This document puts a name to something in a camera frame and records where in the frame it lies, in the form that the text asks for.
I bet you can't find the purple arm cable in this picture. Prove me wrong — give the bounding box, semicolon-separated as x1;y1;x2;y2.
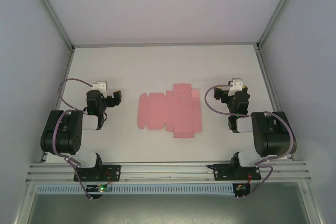
52;78;96;201
204;84;298;201

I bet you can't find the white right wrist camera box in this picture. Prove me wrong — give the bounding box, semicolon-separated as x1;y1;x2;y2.
227;77;244;97

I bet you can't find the aluminium frame crossbar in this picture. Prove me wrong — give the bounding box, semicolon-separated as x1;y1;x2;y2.
72;41;259;49

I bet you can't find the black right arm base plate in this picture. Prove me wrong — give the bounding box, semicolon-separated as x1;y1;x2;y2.
207;163;262;182

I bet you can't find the aluminium frame leg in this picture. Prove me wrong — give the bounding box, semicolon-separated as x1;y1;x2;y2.
297;182;327;224
11;183;37;224

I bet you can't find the small green circuit board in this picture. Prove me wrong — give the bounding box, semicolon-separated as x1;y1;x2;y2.
234;184;251;201

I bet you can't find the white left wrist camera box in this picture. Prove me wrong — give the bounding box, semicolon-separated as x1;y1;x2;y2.
91;80;108;97

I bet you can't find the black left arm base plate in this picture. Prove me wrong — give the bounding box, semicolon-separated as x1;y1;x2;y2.
73;164;122;183

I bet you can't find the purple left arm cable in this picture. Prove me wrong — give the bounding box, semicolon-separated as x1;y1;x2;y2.
52;78;96;201

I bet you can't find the aluminium mounting rail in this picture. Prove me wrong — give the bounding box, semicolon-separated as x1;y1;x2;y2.
25;161;313;185

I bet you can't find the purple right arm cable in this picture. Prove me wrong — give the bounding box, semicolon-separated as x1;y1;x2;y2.
204;84;298;201

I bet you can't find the pink paper box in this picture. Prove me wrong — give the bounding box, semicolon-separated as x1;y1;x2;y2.
136;83;203;139

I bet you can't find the aluminium table side rail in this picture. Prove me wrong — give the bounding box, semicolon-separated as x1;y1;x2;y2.
40;47;76;164
255;46;297;161

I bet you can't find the circuit board with green light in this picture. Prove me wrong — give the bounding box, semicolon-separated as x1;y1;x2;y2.
85;184;113;201

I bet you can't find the thin black cable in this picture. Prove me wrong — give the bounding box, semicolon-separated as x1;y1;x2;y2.
95;107;109;131

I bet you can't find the aluminium frame post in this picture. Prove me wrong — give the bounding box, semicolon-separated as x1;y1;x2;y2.
256;0;303;52
25;0;76;52

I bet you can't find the white slotted cable duct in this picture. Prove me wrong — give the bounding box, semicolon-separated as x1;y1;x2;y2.
35;184;236;196

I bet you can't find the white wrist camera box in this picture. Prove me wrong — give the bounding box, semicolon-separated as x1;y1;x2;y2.
91;80;108;97
227;77;244;97

